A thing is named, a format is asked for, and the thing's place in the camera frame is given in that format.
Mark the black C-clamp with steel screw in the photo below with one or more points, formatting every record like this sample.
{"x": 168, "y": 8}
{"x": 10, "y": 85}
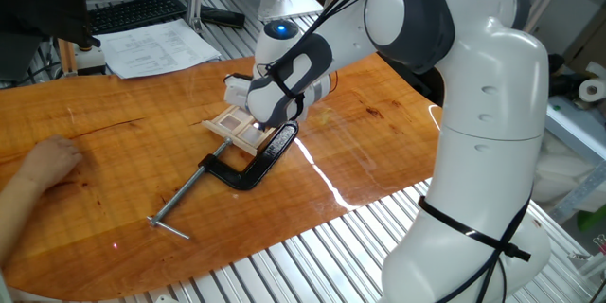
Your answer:
{"x": 237, "y": 177}

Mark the glossy wood-pattern mat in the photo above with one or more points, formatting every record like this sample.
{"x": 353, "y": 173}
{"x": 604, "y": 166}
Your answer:
{"x": 118, "y": 104}

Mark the white plastic bag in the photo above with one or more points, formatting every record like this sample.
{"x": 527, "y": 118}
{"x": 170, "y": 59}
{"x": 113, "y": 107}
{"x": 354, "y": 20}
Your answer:
{"x": 563, "y": 170}

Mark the person's bare hand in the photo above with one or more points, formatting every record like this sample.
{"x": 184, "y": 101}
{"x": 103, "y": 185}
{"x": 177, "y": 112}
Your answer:
{"x": 49, "y": 161}

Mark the miniature wooden sliding window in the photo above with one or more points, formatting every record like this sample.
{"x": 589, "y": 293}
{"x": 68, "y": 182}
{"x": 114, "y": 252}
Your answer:
{"x": 234, "y": 123}

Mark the flat black box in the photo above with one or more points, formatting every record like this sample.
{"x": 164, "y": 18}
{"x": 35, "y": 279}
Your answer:
{"x": 222, "y": 16}

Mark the black computer keyboard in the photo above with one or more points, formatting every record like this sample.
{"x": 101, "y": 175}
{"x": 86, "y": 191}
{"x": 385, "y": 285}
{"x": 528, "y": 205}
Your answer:
{"x": 135, "y": 12}

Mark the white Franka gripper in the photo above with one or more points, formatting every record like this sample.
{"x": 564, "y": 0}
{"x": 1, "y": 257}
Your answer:
{"x": 236, "y": 94}

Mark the small white device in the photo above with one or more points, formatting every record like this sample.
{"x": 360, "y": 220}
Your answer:
{"x": 90, "y": 60}

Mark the printed white paper sheets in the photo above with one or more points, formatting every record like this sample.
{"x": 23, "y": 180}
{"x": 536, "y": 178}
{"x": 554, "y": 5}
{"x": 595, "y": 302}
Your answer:
{"x": 156, "y": 49}

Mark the grey perforated steel angle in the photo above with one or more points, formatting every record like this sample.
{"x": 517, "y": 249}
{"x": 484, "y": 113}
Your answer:
{"x": 577, "y": 191}

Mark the person's bare forearm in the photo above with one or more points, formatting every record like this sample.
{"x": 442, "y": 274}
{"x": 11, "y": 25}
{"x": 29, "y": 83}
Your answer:
{"x": 14, "y": 218}

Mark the white toilet paper roll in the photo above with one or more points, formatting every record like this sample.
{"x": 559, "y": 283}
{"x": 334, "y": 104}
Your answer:
{"x": 593, "y": 90}

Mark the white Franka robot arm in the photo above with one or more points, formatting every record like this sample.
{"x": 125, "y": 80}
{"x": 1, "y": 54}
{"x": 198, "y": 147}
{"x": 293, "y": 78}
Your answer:
{"x": 492, "y": 80}

